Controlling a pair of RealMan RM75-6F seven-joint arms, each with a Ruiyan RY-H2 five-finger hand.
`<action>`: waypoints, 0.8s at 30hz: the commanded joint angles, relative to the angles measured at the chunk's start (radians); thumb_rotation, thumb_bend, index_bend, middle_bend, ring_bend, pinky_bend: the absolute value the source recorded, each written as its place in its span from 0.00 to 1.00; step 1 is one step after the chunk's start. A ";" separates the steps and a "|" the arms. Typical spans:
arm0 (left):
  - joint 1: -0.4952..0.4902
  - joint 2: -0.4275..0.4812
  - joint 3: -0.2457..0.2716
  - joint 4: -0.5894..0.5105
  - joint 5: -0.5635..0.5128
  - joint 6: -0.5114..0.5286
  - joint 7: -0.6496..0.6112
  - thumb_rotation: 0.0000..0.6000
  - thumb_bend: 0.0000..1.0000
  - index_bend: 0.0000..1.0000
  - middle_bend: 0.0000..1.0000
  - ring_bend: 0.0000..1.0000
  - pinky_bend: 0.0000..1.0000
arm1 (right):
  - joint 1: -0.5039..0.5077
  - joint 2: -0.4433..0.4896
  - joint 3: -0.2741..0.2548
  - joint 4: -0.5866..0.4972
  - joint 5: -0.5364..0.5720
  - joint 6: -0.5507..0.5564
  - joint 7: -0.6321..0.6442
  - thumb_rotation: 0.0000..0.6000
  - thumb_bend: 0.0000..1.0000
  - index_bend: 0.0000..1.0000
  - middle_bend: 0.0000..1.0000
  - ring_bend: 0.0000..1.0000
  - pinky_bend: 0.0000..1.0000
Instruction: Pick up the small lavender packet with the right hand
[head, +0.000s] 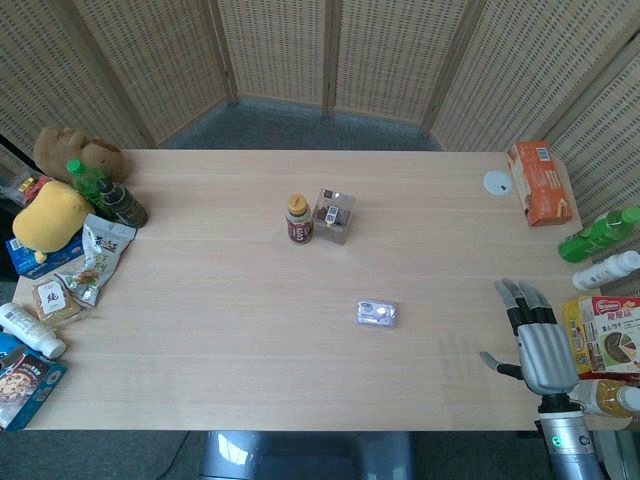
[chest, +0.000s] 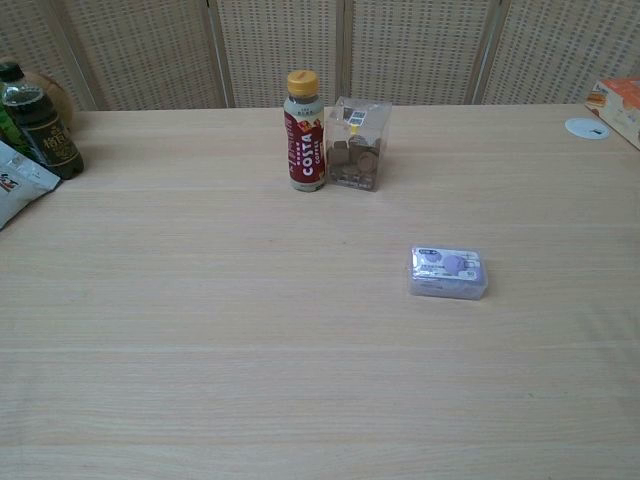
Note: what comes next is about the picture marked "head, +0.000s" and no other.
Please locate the orange juice bottle white cap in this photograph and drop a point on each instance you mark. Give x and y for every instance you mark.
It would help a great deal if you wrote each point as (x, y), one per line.
(607, 399)

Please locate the white nut snack bag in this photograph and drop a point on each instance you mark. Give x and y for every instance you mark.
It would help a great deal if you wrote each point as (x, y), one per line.
(95, 262)

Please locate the yellow plush toy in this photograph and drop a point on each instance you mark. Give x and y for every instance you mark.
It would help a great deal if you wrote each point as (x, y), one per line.
(50, 220)

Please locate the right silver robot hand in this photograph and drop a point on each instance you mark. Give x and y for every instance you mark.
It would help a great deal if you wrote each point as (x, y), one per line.
(542, 357)

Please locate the yellow snack bag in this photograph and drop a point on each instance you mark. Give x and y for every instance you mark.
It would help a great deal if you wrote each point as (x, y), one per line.
(574, 330)

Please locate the blue cookie package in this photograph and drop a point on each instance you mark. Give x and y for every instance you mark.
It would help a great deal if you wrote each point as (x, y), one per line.
(25, 387)

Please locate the white round table grommet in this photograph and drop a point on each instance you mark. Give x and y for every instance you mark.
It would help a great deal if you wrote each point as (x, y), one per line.
(498, 182)

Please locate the brown coffee bottle yellow cap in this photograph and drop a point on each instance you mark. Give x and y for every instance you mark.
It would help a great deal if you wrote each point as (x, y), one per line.
(298, 220)

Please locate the woven folding screen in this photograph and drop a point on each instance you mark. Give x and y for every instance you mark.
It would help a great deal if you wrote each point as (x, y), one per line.
(320, 60)

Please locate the clear square snack jar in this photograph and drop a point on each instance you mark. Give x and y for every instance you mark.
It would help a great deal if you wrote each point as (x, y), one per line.
(334, 216)

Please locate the red cereal box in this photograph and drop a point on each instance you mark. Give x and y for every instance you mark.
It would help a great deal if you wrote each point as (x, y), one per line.
(612, 334)

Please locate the orange cracker box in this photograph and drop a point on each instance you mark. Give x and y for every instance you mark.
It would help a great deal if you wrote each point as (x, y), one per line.
(539, 183)

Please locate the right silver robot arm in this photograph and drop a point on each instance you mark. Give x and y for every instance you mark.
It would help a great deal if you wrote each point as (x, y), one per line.
(567, 435)

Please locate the green bottle lying down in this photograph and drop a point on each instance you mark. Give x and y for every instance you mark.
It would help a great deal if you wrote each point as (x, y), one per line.
(592, 236)

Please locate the brown packet white label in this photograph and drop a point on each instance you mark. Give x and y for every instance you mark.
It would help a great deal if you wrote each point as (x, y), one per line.
(54, 300)

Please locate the white bottle lying down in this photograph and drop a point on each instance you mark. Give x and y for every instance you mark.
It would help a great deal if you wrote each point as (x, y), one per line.
(602, 272)

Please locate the green bottle green cap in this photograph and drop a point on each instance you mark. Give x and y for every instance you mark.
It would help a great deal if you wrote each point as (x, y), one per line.
(86, 181)

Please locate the red small package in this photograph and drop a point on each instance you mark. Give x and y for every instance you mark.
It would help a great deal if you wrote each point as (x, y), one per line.
(31, 186)

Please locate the blue box white label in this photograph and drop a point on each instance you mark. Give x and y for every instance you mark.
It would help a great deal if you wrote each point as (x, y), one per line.
(37, 256)

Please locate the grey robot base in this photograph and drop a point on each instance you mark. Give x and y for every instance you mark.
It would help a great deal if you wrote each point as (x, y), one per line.
(305, 455)

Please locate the brown plush toy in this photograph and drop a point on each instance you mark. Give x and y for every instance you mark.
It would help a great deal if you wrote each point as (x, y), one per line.
(80, 150)

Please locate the white tube bottle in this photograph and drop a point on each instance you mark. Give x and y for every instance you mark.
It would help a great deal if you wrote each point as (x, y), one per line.
(30, 330)

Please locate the small silver foil packet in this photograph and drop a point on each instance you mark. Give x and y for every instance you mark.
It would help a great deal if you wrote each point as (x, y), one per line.
(377, 314)

